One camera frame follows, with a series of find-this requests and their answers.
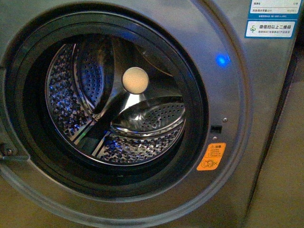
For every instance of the steel perforated washer drum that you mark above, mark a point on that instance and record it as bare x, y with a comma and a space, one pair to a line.
94, 114

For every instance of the metal door hinge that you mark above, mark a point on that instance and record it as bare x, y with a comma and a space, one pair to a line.
7, 154

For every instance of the beige round drum hub cap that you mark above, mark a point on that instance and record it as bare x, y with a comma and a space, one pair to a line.
135, 80

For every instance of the grey front-load washing machine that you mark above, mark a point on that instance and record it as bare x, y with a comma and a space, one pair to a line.
243, 80

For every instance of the orange warning sticker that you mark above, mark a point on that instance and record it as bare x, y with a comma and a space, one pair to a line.
212, 157

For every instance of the blue white energy label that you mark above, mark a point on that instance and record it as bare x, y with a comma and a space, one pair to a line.
273, 19

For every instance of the black rubber door gasket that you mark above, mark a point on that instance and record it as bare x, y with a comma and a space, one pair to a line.
26, 107

